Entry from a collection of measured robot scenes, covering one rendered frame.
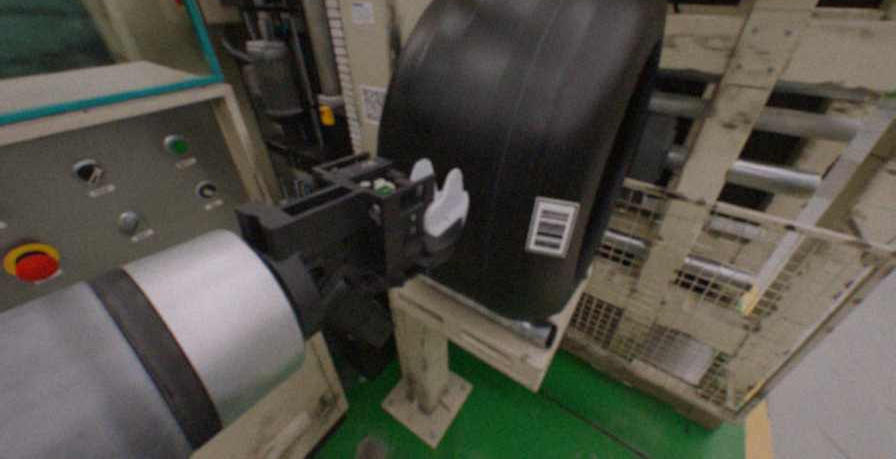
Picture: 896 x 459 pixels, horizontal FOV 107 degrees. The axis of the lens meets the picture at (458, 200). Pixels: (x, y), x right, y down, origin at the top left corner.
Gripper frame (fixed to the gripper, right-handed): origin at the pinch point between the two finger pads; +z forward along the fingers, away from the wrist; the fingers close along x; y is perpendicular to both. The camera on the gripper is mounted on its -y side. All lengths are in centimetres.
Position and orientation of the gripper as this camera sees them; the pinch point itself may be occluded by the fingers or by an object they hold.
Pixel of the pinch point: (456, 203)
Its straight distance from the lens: 35.2
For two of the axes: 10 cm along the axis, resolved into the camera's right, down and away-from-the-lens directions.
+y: 0.7, -8.8, -4.6
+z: 5.5, -3.5, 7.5
